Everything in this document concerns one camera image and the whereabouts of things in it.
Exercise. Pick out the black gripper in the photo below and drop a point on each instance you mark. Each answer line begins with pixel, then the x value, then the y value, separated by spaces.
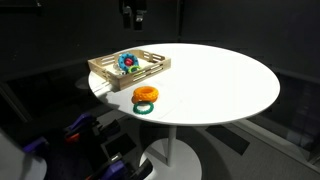
pixel 133 3

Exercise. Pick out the wooden slatted tray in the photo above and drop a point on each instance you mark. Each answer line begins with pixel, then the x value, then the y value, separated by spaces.
pixel 126 80

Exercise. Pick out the purple and orange clamp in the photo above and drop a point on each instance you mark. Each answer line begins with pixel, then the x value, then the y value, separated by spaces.
pixel 81 125

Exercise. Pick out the white table pedestal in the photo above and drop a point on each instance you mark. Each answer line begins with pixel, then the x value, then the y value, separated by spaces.
pixel 171 156

